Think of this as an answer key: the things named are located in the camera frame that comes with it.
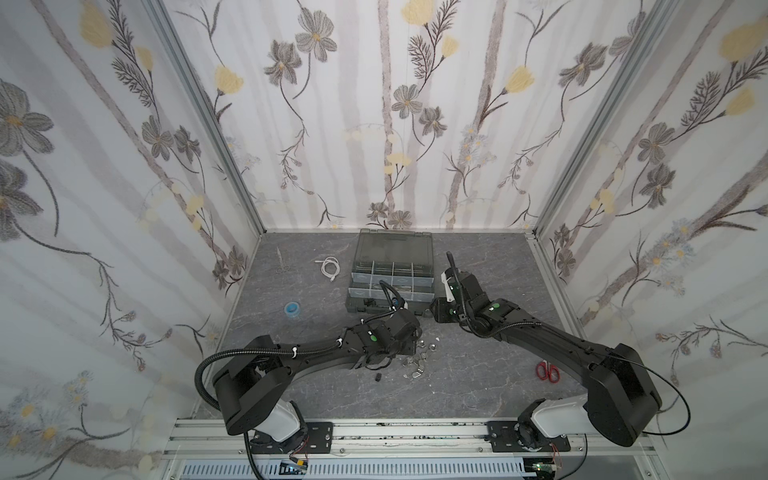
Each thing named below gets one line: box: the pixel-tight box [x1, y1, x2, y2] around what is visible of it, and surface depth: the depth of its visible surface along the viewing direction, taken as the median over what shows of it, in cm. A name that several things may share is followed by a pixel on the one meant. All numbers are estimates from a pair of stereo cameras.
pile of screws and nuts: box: [403, 339, 437, 378], surface depth 88 cm
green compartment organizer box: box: [346, 228, 435, 316], surface depth 106 cm
